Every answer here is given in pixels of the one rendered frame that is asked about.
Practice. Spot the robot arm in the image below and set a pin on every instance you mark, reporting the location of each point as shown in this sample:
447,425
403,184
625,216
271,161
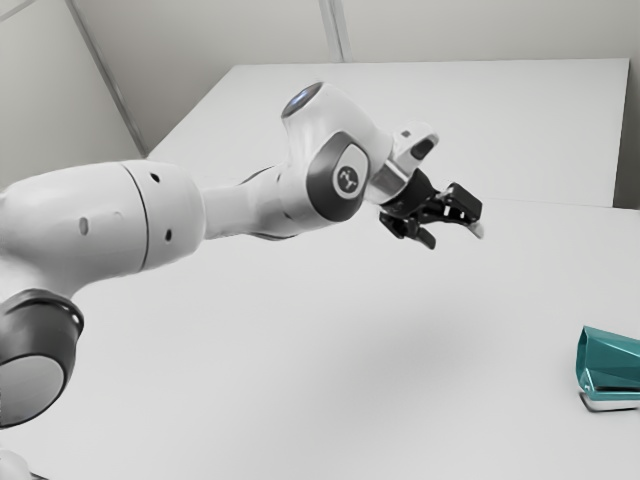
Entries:
165,210

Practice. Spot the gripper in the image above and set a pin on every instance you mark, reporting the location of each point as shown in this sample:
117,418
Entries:
416,198

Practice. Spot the teal faceted mug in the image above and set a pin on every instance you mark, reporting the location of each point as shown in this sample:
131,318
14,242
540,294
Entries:
612,367

